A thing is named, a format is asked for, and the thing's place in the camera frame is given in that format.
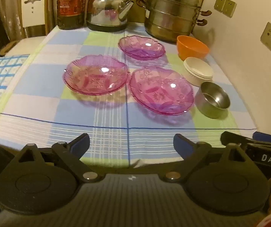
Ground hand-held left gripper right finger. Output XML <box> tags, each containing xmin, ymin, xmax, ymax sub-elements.
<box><xmin>160</xmin><ymin>134</ymin><xmax>251</xmax><ymax>183</ymax></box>

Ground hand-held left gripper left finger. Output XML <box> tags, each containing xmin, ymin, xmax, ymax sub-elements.
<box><xmin>14</xmin><ymin>133</ymin><xmax>105</xmax><ymax>183</ymax></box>

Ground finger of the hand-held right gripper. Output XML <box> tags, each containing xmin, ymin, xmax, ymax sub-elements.
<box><xmin>220</xmin><ymin>131</ymin><xmax>253</xmax><ymax>151</ymax></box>
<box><xmin>253</xmin><ymin>131</ymin><xmax>271</xmax><ymax>145</ymax></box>

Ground stainless steel bowl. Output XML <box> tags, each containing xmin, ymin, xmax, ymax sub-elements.
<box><xmin>195</xmin><ymin>82</ymin><xmax>231</xmax><ymax>119</ymax></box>

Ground pink transparent plastic plate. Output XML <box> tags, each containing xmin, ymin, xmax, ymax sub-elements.
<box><xmin>118</xmin><ymin>35</ymin><xmax>166</xmax><ymax>61</ymax></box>
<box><xmin>63</xmin><ymin>54</ymin><xmax>130</xmax><ymax>96</ymax></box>
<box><xmin>129</xmin><ymin>67</ymin><xmax>195</xmax><ymax>116</ymax></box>

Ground white plastic bowl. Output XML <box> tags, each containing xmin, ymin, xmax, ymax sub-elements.
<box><xmin>183</xmin><ymin>57</ymin><xmax>214</xmax><ymax>87</ymax></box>

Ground orange plastic bowl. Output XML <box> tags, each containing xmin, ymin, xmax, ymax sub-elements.
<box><xmin>176</xmin><ymin>35</ymin><xmax>210</xmax><ymax>61</ymax></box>

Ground blue patterned white cloth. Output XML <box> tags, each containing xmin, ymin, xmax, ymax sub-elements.
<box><xmin>0</xmin><ymin>54</ymin><xmax>30</xmax><ymax>134</ymax></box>

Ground stainless steel steamer pot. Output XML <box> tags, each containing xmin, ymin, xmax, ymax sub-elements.
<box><xmin>137</xmin><ymin>0</ymin><xmax>212</xmax><ymax>44</ymax></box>

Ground stainless steel kettle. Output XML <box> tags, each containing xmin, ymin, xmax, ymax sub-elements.
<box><xmin>86</xmin><ymin>0</ymin><xmax>136</xmax><ymax>32</ymax></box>

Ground large cooking oil bottle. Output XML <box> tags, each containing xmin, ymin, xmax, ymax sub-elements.
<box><xmin>56</xmin><ymin>0</ymin><xmax>88</xmax><ymax>30</ymax></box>

